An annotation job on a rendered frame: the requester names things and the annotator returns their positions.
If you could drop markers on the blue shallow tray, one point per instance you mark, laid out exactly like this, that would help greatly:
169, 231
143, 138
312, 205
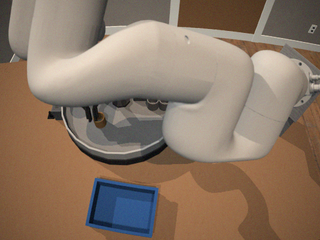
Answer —
122, 207

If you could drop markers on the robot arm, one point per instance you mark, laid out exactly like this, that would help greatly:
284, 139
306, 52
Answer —
223, 106

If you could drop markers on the bronze bushing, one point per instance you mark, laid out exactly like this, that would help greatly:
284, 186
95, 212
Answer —
100, 124

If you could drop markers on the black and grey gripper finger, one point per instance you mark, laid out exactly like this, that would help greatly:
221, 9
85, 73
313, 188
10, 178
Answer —
95, 112
88, 113

